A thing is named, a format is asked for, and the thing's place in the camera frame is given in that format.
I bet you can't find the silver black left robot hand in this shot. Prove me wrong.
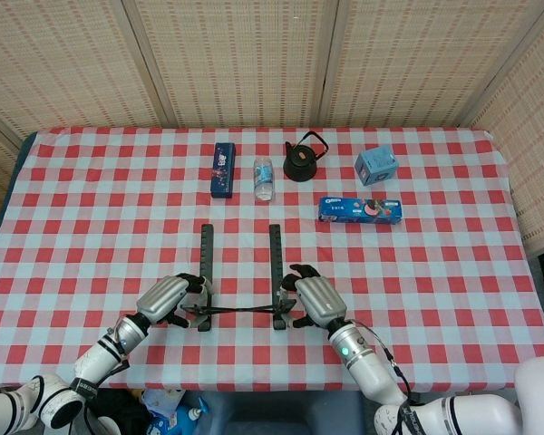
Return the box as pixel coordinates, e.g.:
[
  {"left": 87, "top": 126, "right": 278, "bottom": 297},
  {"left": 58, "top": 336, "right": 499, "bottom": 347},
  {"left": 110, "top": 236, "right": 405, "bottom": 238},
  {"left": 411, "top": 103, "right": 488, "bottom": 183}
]
[{"left": 135, "top": 271, "right": 212, "bottom": 331}]

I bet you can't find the light blue cube box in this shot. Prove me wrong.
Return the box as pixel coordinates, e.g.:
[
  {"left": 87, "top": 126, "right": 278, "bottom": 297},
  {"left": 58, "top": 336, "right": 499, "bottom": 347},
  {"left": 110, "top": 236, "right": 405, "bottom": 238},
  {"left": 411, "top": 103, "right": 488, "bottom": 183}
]
[{"left": 354, "top": 144, "right": 399, "bottom": 188}]

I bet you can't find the black folding laptop stand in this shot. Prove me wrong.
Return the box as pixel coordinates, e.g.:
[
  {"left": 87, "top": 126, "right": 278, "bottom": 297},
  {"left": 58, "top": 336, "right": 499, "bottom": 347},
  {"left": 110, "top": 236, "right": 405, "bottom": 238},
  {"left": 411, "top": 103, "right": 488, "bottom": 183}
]
[{"left": 180, "top": 223, "right": 299, "bottom": 333}]

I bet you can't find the dark blue stool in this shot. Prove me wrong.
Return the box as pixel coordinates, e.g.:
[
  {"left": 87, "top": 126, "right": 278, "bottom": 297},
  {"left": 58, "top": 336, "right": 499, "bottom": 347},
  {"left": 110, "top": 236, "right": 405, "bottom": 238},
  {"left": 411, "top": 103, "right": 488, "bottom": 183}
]
[{"left": 208, "top": 388, "right": 366, "bottom": 435}]

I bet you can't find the dark blue rectangular box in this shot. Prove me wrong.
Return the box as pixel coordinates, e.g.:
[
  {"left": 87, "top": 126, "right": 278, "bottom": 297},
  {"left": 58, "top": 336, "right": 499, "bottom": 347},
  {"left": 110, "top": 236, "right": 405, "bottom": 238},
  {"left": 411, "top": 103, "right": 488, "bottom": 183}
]
[{"left": 209, "top": 142, "right": 237, "bottom": 199}]

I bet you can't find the black bag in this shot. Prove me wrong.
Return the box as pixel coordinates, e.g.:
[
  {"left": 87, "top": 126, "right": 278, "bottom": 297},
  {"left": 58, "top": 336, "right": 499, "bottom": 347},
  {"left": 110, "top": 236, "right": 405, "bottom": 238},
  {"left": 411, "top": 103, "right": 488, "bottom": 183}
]
[{"left": 85, "top": 388, "right": 153, "bottom": 435}]

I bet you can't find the blue Oreo cookie box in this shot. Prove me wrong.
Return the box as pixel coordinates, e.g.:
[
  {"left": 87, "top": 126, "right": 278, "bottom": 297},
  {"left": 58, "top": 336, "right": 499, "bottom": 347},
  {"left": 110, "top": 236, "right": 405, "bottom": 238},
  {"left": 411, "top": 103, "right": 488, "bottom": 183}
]
[{"left": 317, "top": 196, "right": 403, "bottom": 226}]

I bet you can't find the clear plastic water bottle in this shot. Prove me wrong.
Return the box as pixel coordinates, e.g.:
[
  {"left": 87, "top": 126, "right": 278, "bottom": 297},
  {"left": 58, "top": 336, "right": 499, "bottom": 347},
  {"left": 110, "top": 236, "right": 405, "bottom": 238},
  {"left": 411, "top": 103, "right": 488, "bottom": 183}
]
[{"left": 252, "top": 157, "right": 277, "bottom": 203}]

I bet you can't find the black cast iron kettle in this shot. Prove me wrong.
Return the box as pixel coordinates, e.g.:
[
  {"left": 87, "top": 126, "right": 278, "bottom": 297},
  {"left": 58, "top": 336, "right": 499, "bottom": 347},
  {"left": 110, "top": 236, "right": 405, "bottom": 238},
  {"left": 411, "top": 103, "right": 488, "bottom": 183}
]
[{"left": 282, "top": 130, "right": 330, "bottom": 183}]

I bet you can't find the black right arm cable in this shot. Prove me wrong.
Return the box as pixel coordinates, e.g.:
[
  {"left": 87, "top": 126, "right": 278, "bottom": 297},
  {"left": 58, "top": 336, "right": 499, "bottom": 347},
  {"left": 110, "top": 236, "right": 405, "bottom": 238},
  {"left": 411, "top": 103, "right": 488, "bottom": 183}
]
[{"left": 357, "top": 319, "right": 423, "bottom": 435}]

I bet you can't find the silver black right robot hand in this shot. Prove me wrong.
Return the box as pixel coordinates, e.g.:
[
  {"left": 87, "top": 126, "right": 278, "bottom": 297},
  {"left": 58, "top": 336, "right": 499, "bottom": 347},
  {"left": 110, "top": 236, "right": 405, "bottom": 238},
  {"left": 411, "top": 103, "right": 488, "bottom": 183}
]
[{"left": 280, "top": 263, "right": 348, "bottom": 330}]

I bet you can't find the blue printed plastic bag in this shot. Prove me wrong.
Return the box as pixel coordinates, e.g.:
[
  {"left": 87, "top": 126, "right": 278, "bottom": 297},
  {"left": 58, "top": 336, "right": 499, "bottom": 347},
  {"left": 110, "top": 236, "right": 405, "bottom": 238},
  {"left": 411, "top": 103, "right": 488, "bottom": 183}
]
[{"left": 142, "top": 385, "right": 212, "bottom": 435}]

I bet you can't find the red white checkered tablecloth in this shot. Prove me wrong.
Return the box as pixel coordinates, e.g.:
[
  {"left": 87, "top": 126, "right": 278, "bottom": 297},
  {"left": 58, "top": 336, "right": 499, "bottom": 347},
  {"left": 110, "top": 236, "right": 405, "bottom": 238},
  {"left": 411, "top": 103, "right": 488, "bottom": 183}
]
[{"left": 0, "top": 126, "right": 544, "bottom": 396}]

